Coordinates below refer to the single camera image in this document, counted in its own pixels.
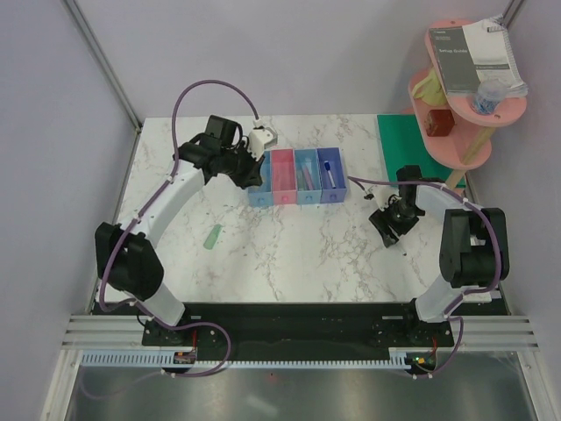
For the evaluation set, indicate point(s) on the light blue bin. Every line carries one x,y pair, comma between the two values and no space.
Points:
262,196

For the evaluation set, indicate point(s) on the setup guide booklet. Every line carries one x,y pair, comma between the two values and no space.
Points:
453,48

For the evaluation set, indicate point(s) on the purple bin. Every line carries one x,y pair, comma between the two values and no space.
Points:
333,155

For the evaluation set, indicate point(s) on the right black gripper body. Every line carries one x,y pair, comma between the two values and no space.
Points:
400,217

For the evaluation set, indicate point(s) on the clear jar of clips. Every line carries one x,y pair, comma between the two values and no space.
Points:
488,96

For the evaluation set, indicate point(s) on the brown box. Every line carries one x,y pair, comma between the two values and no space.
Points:
439,123

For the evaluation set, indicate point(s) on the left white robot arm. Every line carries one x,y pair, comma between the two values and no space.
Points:
126,257

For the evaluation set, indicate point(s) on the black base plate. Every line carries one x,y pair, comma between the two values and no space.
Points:
287,330

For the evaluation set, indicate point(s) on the pink tiered shelf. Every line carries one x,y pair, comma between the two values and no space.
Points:
469,144

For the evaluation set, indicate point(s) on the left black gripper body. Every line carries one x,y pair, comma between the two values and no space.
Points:
240,166

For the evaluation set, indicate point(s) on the pink highlighter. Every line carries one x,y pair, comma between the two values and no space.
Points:
308,177

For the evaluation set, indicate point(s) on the green cutting mat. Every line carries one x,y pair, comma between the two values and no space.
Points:
402,145

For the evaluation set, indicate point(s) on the medium blue bin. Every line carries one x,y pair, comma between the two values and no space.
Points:
308,156

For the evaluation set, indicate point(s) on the green highlighter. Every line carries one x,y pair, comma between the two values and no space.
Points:
302,181
212,238

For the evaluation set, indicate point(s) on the pink bin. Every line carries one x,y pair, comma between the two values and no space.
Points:
284,185

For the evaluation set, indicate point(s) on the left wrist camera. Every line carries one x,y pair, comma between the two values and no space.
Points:
260,139

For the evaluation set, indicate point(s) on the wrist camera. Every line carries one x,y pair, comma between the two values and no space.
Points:
379,195
260,139

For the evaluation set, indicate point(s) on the aluminium rail frame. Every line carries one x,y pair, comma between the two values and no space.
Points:
488,374

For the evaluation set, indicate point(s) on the blue cap marker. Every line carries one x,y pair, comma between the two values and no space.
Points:
329,173

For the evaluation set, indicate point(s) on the spiral notebook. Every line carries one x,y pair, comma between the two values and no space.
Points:
492,54

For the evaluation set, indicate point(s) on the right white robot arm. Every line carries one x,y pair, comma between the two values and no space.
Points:
473,256

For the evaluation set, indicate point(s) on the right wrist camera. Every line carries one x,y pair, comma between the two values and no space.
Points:
379,195

